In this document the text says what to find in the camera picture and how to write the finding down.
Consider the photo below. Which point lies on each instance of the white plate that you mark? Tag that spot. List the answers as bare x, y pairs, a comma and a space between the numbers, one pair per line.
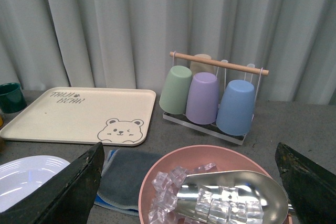
21, 177

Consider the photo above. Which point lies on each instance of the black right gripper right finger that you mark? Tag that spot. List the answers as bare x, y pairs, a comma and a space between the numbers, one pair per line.
310, 187

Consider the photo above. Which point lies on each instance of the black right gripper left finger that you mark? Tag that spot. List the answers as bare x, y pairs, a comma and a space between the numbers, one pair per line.
67, 197

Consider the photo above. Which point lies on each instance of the metal ice scoop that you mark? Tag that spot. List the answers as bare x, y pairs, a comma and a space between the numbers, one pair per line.
243, 185

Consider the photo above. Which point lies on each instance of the blue plastic cup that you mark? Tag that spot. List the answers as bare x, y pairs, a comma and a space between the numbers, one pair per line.
236, 108

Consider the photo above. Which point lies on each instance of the cream bear tray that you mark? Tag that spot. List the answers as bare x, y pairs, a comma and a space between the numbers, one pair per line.
116, 117

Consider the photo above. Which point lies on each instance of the grey blue cloth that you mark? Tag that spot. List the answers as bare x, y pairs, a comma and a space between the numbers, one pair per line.
123, 173

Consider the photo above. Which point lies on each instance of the dark green mug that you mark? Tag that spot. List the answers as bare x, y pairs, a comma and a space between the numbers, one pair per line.
12, 99

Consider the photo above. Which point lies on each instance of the beige plastic cup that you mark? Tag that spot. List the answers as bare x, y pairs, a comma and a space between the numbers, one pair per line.
197, 67

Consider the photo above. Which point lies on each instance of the green plastic cup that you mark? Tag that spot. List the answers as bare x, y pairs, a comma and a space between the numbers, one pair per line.
174, 94

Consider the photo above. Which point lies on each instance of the pink bowl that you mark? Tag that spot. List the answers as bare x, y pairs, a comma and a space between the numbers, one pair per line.
191, 157

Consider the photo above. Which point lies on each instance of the grey curtain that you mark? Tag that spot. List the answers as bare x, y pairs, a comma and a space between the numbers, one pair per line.
126, 43

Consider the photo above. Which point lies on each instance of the purple plastic cup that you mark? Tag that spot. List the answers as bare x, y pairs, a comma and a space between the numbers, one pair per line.
203, 99

